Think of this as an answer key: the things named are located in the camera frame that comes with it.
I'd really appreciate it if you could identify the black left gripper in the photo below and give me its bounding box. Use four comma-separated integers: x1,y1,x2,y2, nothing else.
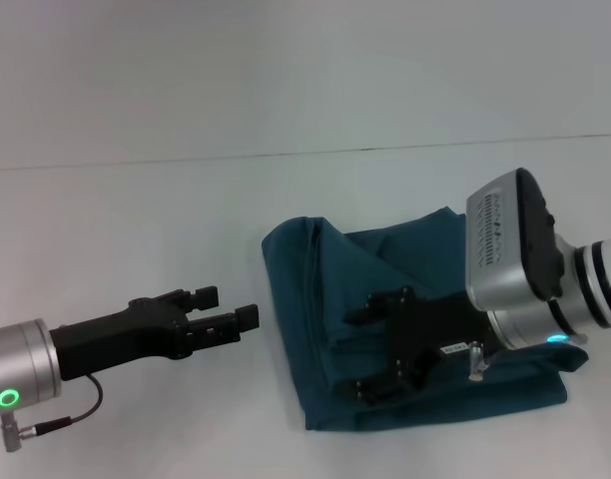
49,284,262,384

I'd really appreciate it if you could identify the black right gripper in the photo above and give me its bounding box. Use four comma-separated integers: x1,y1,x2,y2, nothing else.
336,286,502,406

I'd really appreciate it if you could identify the teal t-shirt with FREE print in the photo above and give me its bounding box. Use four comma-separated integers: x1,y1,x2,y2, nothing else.
261,207,589,433

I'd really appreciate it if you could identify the right arm cable with connector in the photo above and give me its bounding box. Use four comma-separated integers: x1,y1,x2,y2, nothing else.
465,298,587,384

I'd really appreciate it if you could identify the arm cable with connector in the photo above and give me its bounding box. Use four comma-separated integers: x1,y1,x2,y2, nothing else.
465,298,587,384
0,373,105,453

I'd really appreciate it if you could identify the left arm cable with connector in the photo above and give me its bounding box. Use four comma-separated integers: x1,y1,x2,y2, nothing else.
0,373,105,453

